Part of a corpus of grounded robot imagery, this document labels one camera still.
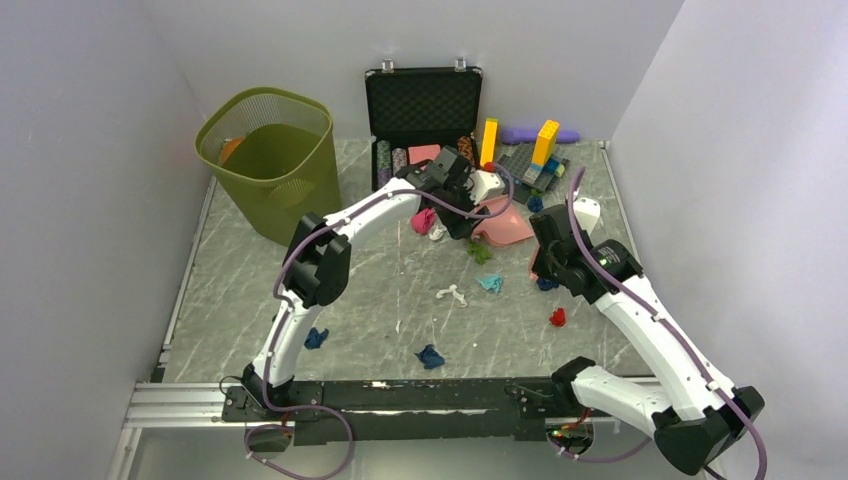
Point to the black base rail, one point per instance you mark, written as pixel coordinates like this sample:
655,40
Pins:
319,412

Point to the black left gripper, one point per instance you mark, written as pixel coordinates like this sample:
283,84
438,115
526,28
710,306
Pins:
459,226

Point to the white torn paper scrap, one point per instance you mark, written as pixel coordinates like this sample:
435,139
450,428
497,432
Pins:
453,291

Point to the purple cylinder toy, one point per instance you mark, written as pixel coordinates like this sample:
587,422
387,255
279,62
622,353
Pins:
514,136

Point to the black poker chip case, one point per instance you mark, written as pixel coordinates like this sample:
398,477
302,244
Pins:
421,106

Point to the olive green mesh wastebasket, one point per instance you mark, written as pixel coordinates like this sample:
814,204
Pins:
286,166

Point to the green paper scrap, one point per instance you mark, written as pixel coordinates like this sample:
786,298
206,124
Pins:
478,251

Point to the yellow tall block left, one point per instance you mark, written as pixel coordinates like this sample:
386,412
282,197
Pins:
489,138

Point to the pink plastic dustpan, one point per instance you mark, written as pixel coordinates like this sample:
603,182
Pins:
508,228

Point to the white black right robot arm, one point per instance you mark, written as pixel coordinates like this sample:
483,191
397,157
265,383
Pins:
698,413

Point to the dark blue scrap centre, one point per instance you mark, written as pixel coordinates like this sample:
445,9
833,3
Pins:
430,358

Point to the dark blue scrap left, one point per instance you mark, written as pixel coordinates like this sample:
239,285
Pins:
315,338

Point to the grey building block baseplate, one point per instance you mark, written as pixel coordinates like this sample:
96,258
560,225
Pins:
528,182

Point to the teal paper scrap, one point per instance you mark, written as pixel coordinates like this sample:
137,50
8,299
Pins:
491,283

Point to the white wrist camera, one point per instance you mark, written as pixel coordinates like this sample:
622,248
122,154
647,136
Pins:
482,184
587,213

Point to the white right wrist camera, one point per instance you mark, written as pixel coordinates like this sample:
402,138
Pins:
587,213

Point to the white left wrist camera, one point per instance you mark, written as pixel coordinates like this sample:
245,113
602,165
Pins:
482,184

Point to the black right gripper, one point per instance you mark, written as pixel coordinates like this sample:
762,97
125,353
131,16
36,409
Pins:
540,266

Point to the pink card stack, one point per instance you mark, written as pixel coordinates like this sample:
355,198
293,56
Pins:
421,153

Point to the yellow tall block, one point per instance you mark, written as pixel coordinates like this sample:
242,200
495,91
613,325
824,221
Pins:
489,138
544,144

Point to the dark blue scrap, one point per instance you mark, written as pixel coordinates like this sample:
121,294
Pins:
430,358
546,285
315,338

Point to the dark blue scrap right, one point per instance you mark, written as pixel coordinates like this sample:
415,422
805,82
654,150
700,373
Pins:
546,285

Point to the orange scrap in basket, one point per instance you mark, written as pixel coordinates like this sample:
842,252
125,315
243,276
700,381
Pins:
227,149

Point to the yellow tall block right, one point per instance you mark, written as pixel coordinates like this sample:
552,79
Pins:
544,144

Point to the blue scrap near blocks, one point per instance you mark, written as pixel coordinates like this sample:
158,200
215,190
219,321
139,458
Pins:
535,204

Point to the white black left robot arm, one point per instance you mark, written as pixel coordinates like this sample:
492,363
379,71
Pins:
316,268

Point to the pink hand brush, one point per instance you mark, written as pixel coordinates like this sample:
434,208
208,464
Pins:
531,272

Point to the red paper scrap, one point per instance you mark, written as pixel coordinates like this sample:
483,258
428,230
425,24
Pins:
558,318

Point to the magenta paper scrap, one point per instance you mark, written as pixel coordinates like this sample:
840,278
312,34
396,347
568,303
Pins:
423,221

